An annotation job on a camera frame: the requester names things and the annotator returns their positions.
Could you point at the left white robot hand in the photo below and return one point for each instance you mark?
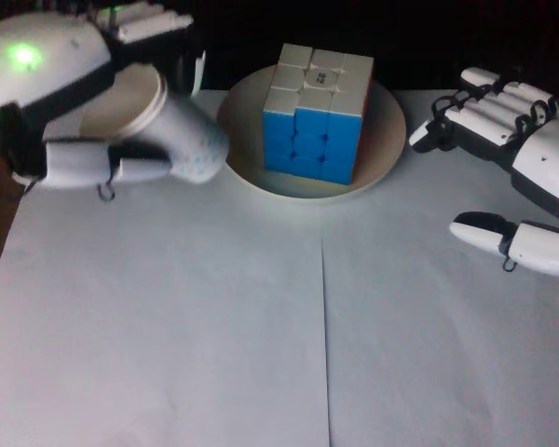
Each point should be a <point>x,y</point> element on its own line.
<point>51,51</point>

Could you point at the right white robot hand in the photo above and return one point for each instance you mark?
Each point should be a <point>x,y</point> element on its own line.
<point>545,153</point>

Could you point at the white paper cup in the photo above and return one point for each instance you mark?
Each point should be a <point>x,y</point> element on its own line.
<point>191,139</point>

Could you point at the Rubik's cube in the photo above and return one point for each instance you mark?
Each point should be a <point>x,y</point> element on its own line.
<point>317,135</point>

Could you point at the white paper plate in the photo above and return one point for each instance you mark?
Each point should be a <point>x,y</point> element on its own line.
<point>382,139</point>

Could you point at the white paper sheet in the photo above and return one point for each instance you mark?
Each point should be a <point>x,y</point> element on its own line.
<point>167,302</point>
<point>447,349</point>

